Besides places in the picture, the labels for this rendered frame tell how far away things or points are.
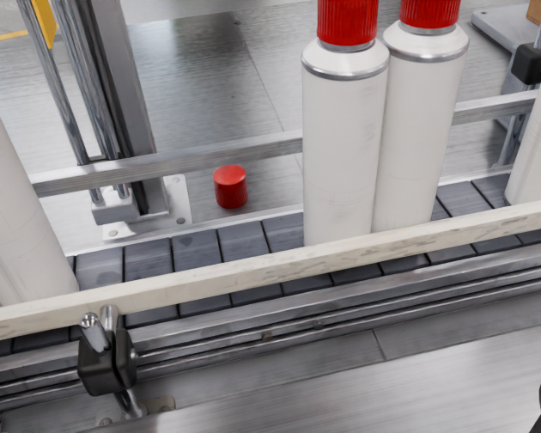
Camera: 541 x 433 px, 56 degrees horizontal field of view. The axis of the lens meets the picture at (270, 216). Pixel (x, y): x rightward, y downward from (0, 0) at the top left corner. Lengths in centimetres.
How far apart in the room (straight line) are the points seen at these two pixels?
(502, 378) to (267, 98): 47
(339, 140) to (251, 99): 39
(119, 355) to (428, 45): 25
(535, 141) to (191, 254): 27
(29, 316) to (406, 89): 28
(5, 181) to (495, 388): 31
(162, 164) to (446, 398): 24
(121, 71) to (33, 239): 16
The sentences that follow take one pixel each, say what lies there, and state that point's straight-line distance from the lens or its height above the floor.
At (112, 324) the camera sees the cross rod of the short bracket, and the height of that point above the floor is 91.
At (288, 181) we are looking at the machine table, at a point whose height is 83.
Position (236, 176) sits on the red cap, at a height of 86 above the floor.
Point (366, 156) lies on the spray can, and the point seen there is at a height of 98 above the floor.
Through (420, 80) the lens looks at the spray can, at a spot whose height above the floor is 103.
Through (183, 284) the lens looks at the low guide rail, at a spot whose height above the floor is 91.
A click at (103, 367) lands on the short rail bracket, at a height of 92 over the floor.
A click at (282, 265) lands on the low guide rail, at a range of 35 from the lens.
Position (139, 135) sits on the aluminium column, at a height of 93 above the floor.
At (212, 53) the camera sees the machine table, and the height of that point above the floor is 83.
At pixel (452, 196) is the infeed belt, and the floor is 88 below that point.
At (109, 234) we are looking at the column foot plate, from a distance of 52.
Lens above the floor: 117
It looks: 42 degrees down
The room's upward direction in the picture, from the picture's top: 4 degrees counter-clockwise
